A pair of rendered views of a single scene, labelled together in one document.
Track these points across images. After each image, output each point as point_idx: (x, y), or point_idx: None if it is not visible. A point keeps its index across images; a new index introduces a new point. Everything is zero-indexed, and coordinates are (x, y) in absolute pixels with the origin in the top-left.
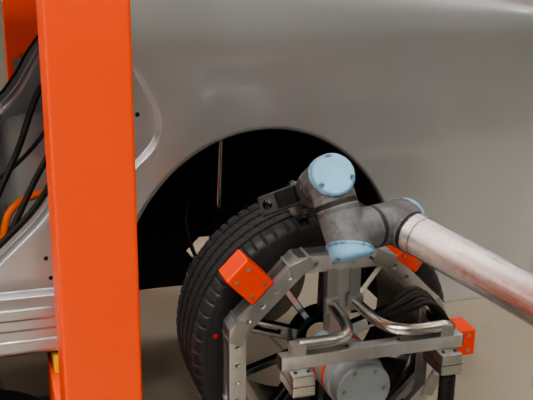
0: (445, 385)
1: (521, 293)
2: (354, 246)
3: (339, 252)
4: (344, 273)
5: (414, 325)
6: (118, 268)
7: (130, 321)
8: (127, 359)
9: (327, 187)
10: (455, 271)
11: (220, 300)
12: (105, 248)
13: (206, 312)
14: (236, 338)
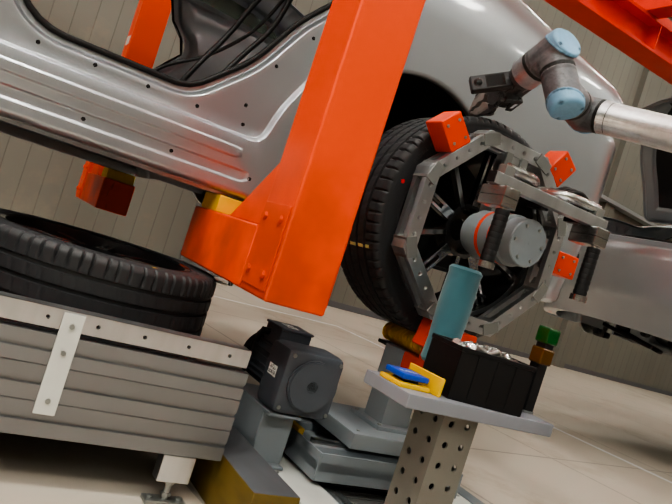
0: (593, 254)
1: None
2: (578, 93)
3: (565, 95)
4: (515, 162)
5: (581, 196)
6: (396, 44)
7: (387, 96)
8: (373, 129)
9: (564, 46)
10: (655, 127)
11: (416, 150)
12: (394, 20)
13: (402, 157)
14: (433, 175)
